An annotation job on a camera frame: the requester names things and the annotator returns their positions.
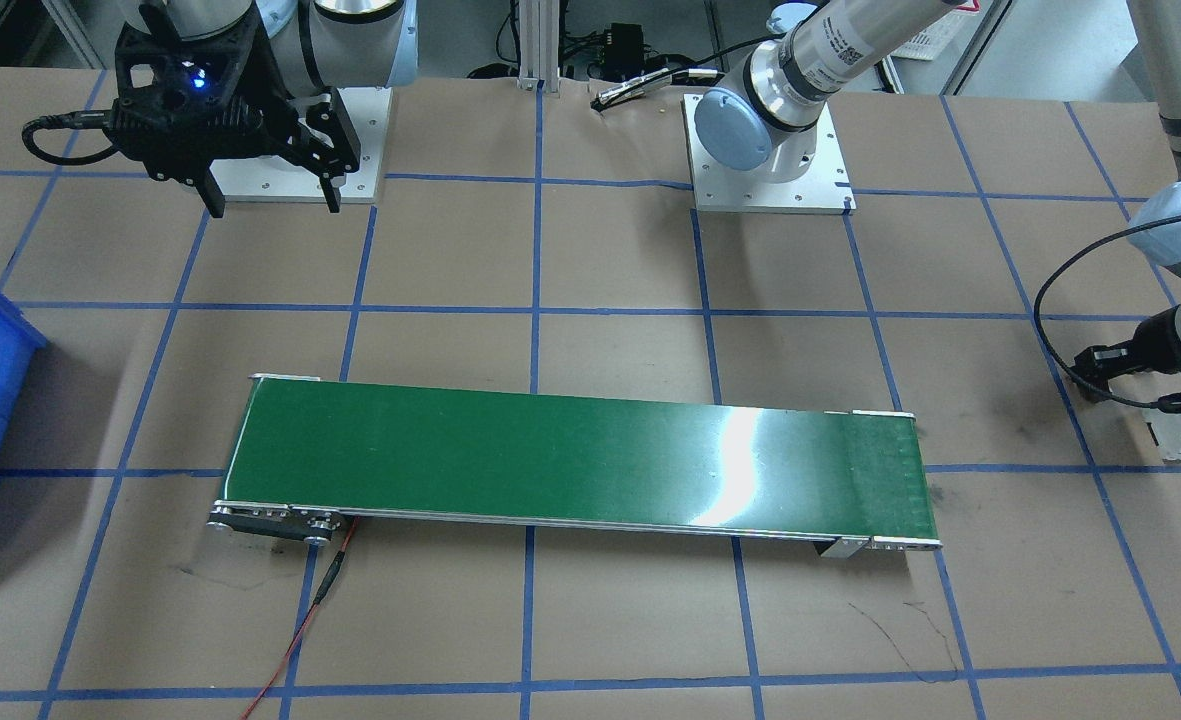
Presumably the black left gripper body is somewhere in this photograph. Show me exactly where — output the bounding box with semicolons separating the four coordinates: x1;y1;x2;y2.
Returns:
1070;307;1181;413

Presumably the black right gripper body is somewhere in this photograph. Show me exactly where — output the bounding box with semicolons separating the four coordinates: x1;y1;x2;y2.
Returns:
110;1;296;184

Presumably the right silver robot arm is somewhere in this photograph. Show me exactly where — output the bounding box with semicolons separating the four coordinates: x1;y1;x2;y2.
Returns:
104;1;418;218

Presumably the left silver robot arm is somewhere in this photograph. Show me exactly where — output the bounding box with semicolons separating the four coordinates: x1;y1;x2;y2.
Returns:
689;1;1181;414

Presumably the green conveyor belt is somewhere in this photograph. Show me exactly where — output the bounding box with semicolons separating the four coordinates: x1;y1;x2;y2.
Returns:
209;374;942;559

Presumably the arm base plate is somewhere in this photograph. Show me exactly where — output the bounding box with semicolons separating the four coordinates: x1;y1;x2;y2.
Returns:
190;86;393;204
683;94;859;214

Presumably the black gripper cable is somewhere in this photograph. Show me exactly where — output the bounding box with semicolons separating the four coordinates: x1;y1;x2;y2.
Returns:
21;112;120;166

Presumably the aluminium frame post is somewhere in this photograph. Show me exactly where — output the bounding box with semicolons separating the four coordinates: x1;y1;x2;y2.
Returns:
517;0;563;94

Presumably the red black conveyor cable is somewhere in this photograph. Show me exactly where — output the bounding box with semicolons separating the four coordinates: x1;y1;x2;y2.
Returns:
240;521;359;720

